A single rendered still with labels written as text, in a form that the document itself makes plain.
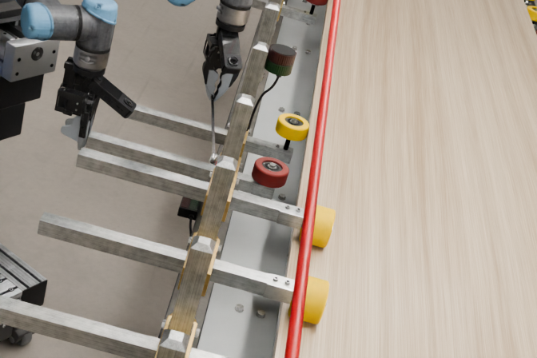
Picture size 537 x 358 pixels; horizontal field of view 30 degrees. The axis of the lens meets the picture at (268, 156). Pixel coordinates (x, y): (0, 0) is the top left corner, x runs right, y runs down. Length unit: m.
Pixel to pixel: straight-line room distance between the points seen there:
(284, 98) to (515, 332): 1.47
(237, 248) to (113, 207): 1.23
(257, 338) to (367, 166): 0.49
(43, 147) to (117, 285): 0.83
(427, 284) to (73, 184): 1.93
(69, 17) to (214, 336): 0.74
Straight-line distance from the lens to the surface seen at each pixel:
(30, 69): 2.37
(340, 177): 2.30
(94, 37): 2.15
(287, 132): 2.44
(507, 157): 2.69
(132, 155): 2.27
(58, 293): 3.19
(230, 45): 2.38
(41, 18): 2.10
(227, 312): 2.24
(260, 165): 2.23
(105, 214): 3.57
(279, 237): 2.54
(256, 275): 1.79
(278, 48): 2.16
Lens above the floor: 1.99
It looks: 28 degrees down
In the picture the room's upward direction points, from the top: 17 degrees clockwise
